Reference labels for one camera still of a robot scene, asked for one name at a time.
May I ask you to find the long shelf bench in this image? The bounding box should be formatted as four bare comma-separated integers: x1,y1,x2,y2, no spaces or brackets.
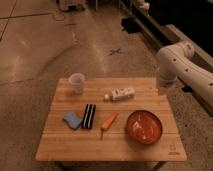
119,0,213,117

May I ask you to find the wooden folding table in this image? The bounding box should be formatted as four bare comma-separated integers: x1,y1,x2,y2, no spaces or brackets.
36,77,187,164

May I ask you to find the white tube bottle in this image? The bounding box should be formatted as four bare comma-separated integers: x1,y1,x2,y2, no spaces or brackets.
104,87,135,101

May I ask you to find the orange toy carrot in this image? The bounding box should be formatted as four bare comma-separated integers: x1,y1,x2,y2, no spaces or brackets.
100,112,118,134

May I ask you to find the blue sponge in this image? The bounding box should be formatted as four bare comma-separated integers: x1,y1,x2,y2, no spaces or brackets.
63,112,82,129

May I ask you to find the black white striped eraser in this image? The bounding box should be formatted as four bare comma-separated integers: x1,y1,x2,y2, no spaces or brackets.
82,104,96,129

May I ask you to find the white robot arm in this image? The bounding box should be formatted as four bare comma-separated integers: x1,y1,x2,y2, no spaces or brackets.
156,41,213,107

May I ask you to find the orange red bowl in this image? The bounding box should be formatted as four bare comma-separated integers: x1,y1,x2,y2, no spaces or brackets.
126,110,163,145

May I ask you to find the black box on floor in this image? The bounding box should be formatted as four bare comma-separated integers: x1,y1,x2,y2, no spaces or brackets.
121,17,141,34

